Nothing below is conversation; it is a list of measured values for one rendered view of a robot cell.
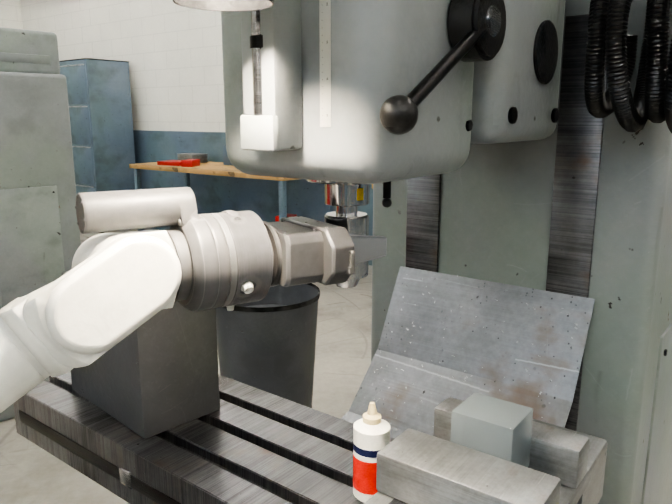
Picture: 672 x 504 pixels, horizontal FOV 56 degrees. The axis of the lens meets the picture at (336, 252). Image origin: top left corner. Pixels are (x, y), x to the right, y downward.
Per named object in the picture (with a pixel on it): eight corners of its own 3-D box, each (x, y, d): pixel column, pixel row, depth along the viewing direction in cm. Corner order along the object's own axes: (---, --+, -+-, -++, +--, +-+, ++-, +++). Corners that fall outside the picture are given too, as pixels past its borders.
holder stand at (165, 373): (143, 440, 81) (133, 291, 77) (71, 390, 96) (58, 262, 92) (221, 410, 89) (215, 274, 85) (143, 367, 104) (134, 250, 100)
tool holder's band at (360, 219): (377, 224, 65) (378, 214, 65) (341, 228, 63) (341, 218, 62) (351, 218, 69) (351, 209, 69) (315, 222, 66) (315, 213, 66)
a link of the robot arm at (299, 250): (356, 211, 59) (239, 221, 52) (355, 309, 61) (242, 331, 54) (291, 197, 69) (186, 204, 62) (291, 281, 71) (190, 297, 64)
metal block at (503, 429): (509, 490, 56) (513, 429, 55) (448, 468, 60) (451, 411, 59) (529, 465, 60) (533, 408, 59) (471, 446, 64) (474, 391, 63)
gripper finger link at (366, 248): (382, 260, 66) (333, 267, 63) (382, 230, 66) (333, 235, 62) (391, 263, 65) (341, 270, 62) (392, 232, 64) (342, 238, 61)
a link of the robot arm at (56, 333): (199, 283, 52) (55, 394, 46) (165, 275, 59) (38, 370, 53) (153, 218, 49) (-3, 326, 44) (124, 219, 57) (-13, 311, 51)
